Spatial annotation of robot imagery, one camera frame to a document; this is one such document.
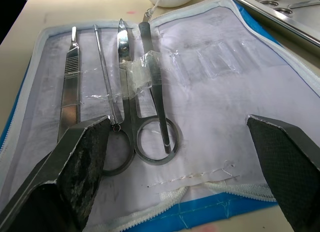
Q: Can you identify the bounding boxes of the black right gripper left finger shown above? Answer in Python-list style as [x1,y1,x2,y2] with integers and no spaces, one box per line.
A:
[0,115,112,232]

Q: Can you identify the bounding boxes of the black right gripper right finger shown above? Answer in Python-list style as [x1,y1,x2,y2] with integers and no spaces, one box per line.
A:
[245,114,320,232]

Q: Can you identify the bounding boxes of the steel surgical scissors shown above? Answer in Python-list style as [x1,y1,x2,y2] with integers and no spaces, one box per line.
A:
[101,18,184,177]

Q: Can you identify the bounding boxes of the blue zippered instrument pack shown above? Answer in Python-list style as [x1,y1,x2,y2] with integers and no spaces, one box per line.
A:
[0,0,320,232]

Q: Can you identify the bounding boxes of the metal tray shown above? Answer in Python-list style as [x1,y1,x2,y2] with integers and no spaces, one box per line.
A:
[221,0,320,49]

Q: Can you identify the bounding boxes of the thin steel probe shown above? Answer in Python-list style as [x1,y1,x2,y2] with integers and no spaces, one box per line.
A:
[93,24,122,133]

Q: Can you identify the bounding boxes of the steel tweezers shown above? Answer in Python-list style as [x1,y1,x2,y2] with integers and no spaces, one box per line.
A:
[138,22,176,154]

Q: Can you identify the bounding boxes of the metal zipper pull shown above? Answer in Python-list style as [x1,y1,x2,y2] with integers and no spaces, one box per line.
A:
[142,0,161,23]

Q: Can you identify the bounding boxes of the steel scalpel handle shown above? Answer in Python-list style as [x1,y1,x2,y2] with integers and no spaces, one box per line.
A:
[56,26,82,143]

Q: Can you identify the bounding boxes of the steel ring-handled instrument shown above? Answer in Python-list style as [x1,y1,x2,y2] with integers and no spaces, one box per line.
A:
[255,0,320,15]

